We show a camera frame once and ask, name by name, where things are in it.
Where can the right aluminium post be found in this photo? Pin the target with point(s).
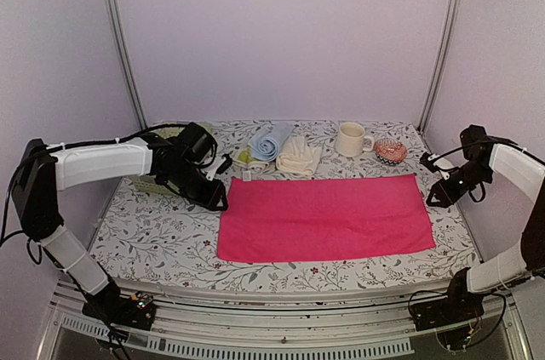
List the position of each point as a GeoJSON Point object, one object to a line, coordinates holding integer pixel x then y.
{"type": "Point", "coordinates": [439, 65]}

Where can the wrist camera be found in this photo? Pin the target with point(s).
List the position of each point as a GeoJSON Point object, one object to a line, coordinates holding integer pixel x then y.
{"type": "Point", "coordinates": [436, 164]}
{"type": "Point", "coordinates": [218, 166]}

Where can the red patterned bowl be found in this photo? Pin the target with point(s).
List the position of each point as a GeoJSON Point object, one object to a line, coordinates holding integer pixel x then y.
{"type": "Point", "coordinates": [390, 152]}

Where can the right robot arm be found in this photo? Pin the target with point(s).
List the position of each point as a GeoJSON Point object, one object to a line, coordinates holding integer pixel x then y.
{"type": "Point", "coordinates": [485, 157]}

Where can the blue rolled towel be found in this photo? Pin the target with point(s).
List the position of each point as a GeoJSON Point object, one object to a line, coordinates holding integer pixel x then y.
{"type": "Point", "coordinates": [266, 144]}

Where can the green plastic basket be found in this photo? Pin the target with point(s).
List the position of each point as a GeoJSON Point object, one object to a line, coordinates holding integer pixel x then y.
{"type": "Point", "coordinates": [149, 183]}

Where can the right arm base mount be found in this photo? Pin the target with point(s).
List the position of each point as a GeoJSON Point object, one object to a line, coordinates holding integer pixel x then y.
{"type": "Point", "coordinates": [447, 311]}

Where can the pink towel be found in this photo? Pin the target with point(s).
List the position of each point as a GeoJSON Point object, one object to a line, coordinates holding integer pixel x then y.
{"type": "Point", "coordinates": [281, 221]}

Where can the aluminium post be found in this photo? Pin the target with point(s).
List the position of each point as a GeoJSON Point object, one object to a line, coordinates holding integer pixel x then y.
{"type": "Point", "coordinates": [114, 17]}
{"type": "Point", "coordinates": [439, 65]}

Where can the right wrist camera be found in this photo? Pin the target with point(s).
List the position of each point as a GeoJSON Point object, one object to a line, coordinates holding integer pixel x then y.
{"type": "Point", "coordinates": [436, 164]}

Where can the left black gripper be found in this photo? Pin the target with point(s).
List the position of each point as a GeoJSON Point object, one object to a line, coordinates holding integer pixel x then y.
{"type": "Point", "coordinates": [209, 200]}

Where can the green white towel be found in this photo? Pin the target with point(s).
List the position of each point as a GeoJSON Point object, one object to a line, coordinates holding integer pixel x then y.
{"type": "Point", "coordinates": [257, 162]}

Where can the cream rolled towel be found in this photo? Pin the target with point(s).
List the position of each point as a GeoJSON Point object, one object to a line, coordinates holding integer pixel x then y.
{"type": "Point", "coordinates": [298, 157]}

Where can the left aluminium post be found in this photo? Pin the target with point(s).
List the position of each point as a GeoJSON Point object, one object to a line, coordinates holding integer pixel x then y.
{"type": "Point", "coordinates": [114, 17]}

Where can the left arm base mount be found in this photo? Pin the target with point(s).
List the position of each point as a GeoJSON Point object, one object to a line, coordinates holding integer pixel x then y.
{"type": "Point", "coordinates": [118, 310]}

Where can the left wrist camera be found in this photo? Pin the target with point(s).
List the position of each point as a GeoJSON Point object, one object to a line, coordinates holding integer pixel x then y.
{"type": "Point", "coordinates": [218, 166]}

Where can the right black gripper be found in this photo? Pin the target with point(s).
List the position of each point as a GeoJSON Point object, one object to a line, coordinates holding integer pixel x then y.
{"type": "Point", "coordinates": [438, 187]}

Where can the cream ceramic mug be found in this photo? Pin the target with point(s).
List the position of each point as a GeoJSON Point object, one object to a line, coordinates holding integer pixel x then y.
{"type": "Point", "coordinates": [352, 140]}

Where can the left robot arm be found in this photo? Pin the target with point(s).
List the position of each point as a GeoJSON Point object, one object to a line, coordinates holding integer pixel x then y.
{"type": "Point", "coordinates": [46, 171]}

